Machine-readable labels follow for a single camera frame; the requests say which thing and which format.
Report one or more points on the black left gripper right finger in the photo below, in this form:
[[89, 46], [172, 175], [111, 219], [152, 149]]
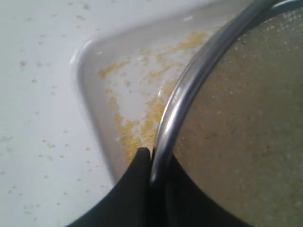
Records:
[[187, 206]]

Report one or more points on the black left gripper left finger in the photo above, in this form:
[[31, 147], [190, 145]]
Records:
[[126, 204]]

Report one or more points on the white rectangular plastic tray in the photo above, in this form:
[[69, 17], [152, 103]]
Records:
[[101, 50]]

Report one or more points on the round steel mesh sieve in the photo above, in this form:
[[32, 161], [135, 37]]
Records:
[[199, 69]]

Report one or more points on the yellow grain pile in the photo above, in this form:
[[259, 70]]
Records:
[[138, 86]]

